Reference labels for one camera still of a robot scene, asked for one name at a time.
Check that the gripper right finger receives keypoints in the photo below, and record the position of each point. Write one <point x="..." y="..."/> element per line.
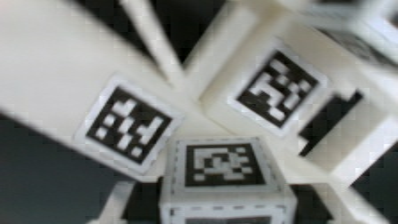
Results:
<point x="333" y="206"/>

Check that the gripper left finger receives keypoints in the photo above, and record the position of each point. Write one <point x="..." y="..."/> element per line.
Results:
<point x="132" y="204"/>

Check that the white tagged cube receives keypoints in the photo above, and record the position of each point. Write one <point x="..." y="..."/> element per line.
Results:
<point x="359" y="24"/>
<point x="224" y="187"/>

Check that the white chair back frame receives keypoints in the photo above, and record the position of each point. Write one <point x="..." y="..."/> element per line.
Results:
<point x="64" y="56"/>

